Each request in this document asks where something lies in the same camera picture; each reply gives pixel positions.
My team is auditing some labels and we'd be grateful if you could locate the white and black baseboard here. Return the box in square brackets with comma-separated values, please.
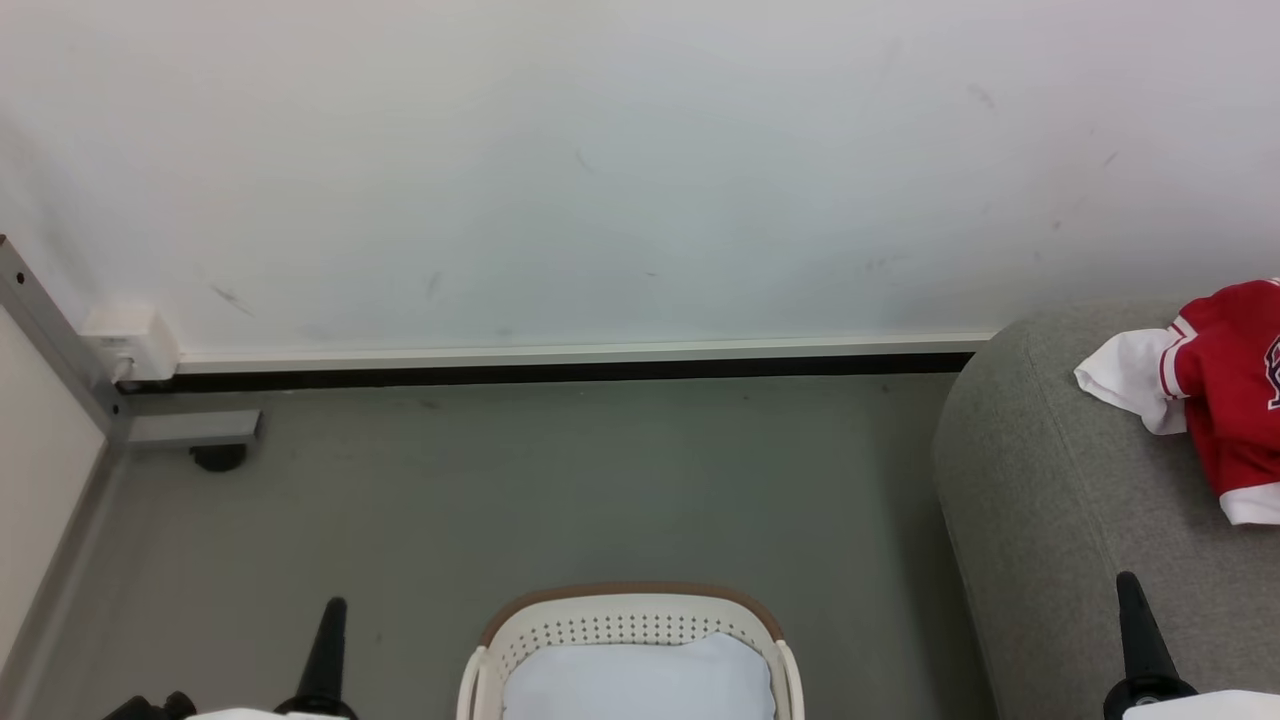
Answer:
[150, 333, 997, 393]

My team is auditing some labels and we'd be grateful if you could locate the red and white jersey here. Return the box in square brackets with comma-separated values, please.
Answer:
[1073, 277, 1280, 527]

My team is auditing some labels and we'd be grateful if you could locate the grey aluminium partition frame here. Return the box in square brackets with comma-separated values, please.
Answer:
[0, 234, 263, 448]

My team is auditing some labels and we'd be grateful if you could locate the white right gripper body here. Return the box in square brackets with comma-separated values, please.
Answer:
[1103, 677, 1280, 720]

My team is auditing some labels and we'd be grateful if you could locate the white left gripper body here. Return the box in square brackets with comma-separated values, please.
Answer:
[99, 690, 360, 720]

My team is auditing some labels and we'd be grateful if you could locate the pale blue cloth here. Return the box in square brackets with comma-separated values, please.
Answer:
[499, 631, 778, 720]

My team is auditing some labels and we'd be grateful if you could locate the white partition panel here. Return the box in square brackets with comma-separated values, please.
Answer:
[0, 305, 109, 671]

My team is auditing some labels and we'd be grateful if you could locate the cream plastic laundry basket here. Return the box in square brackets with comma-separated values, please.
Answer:
[456, 582, 807, 720]

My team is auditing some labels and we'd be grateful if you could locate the white wall socket box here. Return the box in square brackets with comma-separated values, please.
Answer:
[79, 303, 181, 385]

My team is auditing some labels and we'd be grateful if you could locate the grey fabric sofa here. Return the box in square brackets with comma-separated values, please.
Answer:
[931, 297, 1280, 720]

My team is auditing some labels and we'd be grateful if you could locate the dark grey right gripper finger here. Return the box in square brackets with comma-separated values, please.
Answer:
[1116, 571, 1183, 688]

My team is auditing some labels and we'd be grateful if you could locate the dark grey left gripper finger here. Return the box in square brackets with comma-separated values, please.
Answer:
[279, 597, 358, 717]

